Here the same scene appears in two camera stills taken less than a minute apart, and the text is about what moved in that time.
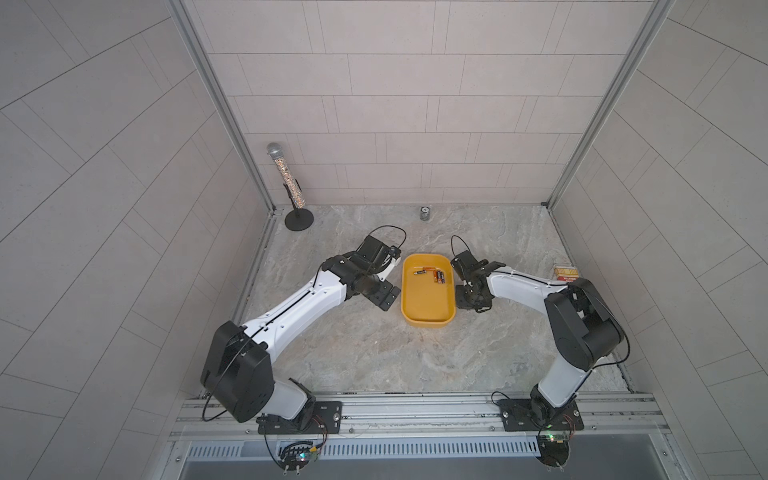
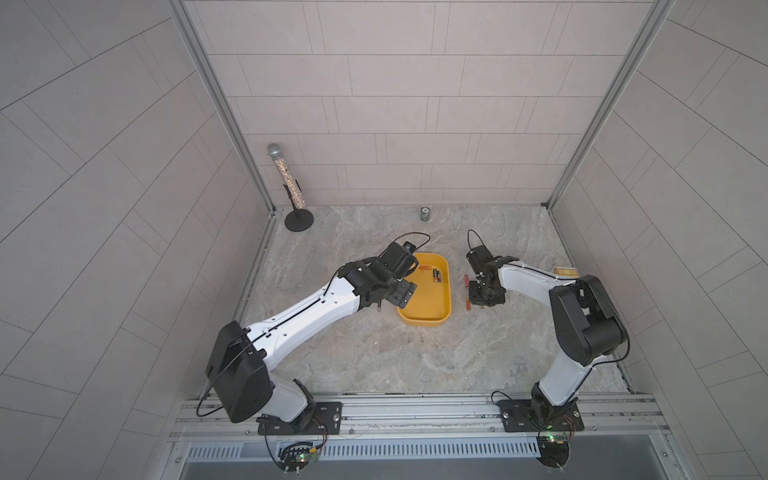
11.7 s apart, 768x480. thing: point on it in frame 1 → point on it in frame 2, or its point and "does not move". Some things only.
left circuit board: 294,455 does not move
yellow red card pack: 567,274 does not move
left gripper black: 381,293 → 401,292
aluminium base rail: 628,419 does not move
